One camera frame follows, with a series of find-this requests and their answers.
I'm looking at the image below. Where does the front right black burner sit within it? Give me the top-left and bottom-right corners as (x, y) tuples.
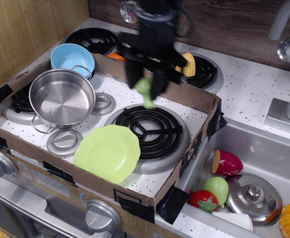
(108, 104), (189, 160)

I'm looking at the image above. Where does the silver stove knob lower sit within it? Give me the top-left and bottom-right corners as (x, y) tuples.
(47, 129), (83, 158)

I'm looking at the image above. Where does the black burner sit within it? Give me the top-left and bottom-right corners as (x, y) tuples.
(108, 104), (189, 160)
(11, 84), (34, 113)
(185, 55), (218, 89)
(64, 28), (118, 55)

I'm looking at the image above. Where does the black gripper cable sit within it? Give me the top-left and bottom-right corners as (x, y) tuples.
(172, 0), (196, 38)

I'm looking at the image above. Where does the green toy pear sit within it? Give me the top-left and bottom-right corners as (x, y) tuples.
(204, 177), (229, 208)

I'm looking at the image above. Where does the light green plastic plate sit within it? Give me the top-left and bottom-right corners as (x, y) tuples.
(73, 124), (141, 184)

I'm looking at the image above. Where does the light blue bowl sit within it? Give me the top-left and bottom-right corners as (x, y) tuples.
(50, 43), (95, 80)

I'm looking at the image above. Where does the silver oven knob right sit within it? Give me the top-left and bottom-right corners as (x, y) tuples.
(85, 199), (122, 233)

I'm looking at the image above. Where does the back right black burner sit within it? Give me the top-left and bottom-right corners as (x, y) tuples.
(185, 55), (218, 89)

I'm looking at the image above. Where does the yellow toy corn cob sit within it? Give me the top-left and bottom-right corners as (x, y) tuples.
(175, 52), (196, 77)

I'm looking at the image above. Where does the silver stove knob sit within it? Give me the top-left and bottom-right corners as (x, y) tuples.
(47, 129), (83, 158)
(91, 92), (116, 116)

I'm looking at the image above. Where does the red toy tomato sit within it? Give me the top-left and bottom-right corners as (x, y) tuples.
(189, 190), (218, 213)

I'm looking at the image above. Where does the silver stove knob upper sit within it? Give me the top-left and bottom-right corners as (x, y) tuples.
(91, 92), (116, 116)

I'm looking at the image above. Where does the silver oven door handle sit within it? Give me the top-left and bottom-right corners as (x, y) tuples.
(0, 178), (96, 238)

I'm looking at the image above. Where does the stainless steel sink basin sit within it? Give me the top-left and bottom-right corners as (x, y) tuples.
(177, 118), (290, 238)

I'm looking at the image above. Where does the brown cardboard fence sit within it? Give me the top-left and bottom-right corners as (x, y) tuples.
(0, 59), (222, 220)

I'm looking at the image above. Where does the silver pot lid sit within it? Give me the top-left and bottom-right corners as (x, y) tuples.
(224, 173), (283, 227)

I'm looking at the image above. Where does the orange toy carrot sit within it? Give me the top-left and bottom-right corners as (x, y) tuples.
(107, 52), (126, 62)

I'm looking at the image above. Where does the front left black burner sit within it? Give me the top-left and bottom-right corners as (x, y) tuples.
(11, 84), (34, 113)

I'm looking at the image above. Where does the green toy broccoli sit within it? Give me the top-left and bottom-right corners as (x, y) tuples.
(134, 77), (155, 110)

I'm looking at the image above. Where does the red half toy fruit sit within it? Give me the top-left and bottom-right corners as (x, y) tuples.
(211, 149), (244, 176)

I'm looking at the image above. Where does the silver steel pot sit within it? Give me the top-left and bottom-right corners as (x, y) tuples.
(29, 66), (96, 134)

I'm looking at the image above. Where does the grey toy faucet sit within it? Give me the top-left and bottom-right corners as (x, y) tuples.
(268, 0), (290, 40)

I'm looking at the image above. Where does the back left black burner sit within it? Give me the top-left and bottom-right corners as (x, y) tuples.
(64, 28), (118, 55)

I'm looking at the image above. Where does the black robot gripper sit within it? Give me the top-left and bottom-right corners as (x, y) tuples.
(118, 0), (187, 100)

